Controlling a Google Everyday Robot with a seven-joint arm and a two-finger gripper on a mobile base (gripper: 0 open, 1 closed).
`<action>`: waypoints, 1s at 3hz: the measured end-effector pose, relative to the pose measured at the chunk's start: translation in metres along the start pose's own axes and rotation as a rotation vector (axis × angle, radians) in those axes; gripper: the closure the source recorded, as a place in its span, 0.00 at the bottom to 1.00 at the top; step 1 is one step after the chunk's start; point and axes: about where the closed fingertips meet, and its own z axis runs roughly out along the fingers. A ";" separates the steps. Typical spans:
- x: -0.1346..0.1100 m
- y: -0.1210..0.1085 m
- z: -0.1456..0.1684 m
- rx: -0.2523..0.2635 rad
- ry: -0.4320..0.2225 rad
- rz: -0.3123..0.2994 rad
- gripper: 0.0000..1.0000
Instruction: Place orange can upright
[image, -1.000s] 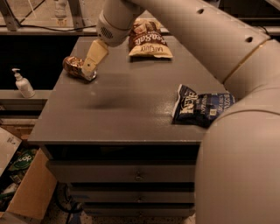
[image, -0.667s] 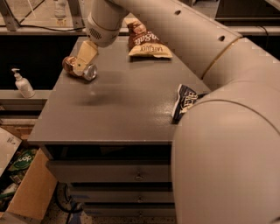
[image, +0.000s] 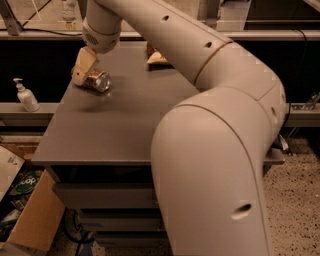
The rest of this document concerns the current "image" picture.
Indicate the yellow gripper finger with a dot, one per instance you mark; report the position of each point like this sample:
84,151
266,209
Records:
85,63

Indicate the orange soda can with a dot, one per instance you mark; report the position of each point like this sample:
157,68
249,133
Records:
95,79

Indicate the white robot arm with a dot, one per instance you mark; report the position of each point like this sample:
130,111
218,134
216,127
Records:
208,152

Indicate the plastic bottle behind glass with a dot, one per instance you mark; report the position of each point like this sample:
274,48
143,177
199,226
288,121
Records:
68,14

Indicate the brown chip bag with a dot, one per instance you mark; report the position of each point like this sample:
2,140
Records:
155,57

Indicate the white pump bottle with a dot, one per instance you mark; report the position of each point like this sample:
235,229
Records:
26,96

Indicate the grey drawer cabinet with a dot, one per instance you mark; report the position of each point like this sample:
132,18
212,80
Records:
98,149

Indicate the green bag in box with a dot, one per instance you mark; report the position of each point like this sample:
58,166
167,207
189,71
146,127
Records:
26,184

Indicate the cardboard box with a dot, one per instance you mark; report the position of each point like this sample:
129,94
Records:
28,222

